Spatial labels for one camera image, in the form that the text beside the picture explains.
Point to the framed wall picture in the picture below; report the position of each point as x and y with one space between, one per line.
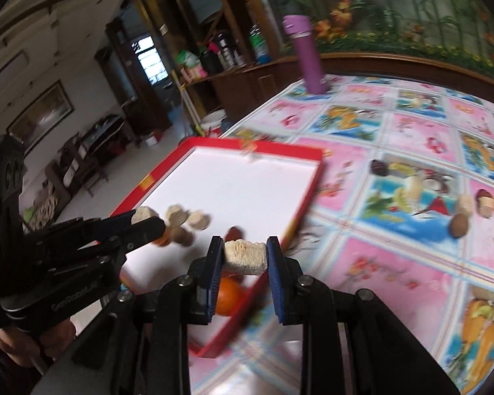
41 117

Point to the white plastic bucket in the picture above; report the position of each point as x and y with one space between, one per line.
212 125

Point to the red cardboard box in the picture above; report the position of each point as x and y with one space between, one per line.
230 185

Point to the small orange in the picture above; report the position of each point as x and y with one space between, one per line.
163 242

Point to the person's left hand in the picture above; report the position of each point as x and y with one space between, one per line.
45 339

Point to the green pink carton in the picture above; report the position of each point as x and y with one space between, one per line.
191 66

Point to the dark side table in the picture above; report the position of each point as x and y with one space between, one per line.
90 148

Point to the beige puffed snack piece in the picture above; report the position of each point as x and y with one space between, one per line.
247 257
176 213
146 214
465 205
486 208
199 220

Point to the purple thermos bottle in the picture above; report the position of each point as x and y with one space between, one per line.
308 61

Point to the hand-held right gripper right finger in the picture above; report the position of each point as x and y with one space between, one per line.
278 282

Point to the green capped plastic bottle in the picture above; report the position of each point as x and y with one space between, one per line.
258 45

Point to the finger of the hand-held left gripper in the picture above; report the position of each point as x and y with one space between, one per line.
146 234
86 226

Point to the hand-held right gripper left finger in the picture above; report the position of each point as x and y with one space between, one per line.
215 279

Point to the large orange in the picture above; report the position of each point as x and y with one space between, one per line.
230 298

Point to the framed floral mural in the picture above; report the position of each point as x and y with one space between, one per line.
387 4

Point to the dark wooden cabinet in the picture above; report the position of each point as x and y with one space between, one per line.
251 86

